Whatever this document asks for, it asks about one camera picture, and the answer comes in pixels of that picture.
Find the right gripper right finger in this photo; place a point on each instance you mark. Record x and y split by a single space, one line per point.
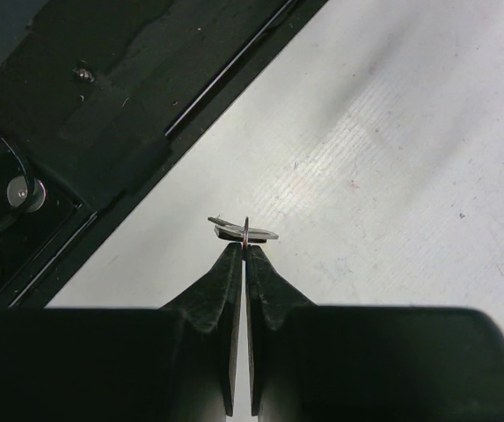
313 362

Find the keys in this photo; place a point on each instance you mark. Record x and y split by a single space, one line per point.
246 235

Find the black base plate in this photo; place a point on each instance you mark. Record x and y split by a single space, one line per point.
99 99

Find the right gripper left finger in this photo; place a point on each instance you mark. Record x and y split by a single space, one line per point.
174 363

